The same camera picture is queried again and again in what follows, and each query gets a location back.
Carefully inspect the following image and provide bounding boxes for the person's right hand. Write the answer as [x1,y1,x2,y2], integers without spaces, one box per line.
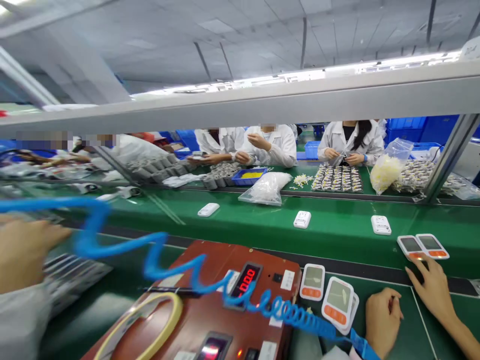
[404,256,457,320]

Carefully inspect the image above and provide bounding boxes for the person's left hand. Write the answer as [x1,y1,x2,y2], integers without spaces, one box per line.
[364,286,405,357]

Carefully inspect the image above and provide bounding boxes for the white monitor with orange buttons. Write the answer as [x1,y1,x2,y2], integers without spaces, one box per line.
[321,276,356,332]
[396,235,429,263]
[299,263,326,302]
[415,233,450,260]
[339,292,361,336]

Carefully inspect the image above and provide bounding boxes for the white face-down monitor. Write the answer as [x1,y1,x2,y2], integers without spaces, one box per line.
[197,202,221,218]
[293,210,312,230]
[370,215,392,236]

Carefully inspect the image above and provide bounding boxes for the pile of clear packets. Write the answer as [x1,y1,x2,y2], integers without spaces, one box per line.
[389,159,440,199]
[311,164,365,194]

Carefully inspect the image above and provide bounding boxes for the clear bag of cream parts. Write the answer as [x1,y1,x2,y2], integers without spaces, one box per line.
[369,137,415,196]

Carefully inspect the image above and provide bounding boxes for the pile of small cream parts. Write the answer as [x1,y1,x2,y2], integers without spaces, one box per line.
[290,173,314,188]

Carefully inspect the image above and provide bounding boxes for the green conveyor belt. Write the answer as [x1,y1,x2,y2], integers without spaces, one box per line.
[0,179,480,299]

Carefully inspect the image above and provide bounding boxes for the clear bag of white parts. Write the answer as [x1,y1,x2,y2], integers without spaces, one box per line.
[238,171,294,207]

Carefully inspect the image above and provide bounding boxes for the blue crate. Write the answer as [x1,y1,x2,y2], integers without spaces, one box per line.
[175,129,200,159]
[304,141,328,161]

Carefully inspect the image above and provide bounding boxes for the stack of blue crates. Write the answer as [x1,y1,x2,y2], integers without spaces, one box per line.
[385,115,461,152]

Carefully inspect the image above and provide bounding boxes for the red-brown tester box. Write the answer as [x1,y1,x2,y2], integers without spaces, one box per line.
[80,239,303,360]

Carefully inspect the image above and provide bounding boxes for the blue tray of yellow parts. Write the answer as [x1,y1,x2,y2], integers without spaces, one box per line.
[231,167,269,187]

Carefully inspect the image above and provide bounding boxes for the group of grey cylinders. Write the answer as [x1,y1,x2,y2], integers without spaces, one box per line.
[200,162,242,191]
[123,154,197,185]

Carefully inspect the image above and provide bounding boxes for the yellow tape roll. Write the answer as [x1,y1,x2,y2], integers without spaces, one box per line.
[98,291,185,360]

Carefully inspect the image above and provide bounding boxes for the black pen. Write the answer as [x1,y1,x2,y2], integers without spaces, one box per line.
[142,285,204,298]

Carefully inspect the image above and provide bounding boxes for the pile of white plastic pieces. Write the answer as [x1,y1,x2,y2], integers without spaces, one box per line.
[163,173,206,189]

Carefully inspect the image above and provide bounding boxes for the long white lamp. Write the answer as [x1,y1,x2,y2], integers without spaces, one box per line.
[130,56,463,99]

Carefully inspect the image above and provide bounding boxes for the white hanging sign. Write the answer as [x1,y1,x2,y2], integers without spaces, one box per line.
[460,36,480,62]

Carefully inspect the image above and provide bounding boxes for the white rounded device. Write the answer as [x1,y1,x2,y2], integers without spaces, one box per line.
[115,185,143,200]
[67,181,103,194]

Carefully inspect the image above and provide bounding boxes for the grey ridged tray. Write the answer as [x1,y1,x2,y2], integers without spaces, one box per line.
[41,253,114,320]

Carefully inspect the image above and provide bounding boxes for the blue coiled cord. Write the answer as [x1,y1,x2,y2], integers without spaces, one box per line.
[0,196,362,343]

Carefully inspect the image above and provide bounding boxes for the grey metal workstation frame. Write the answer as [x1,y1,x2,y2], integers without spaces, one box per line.
[0,61,480,206]

